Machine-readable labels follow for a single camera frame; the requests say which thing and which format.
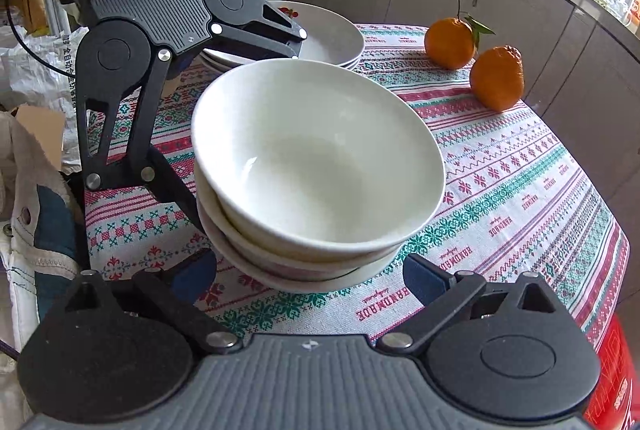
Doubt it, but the white stained plate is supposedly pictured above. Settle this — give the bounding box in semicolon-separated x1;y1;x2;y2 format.
199;0;367;74

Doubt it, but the white floral bowl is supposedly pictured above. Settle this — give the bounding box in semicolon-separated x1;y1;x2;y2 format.
193;162;401;280
191;60;446;259
196;202;399;294

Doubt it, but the patterned tablecloth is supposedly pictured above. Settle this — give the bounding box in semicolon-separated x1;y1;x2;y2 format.
85;25;630;350

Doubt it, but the orange with leaf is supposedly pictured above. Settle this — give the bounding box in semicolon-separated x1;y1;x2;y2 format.
424;0;495;70

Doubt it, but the bumpy orange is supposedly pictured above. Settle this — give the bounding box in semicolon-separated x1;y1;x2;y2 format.
470;46;525;112

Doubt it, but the red printed box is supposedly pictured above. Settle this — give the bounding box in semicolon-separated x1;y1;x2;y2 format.
585;315;639;430

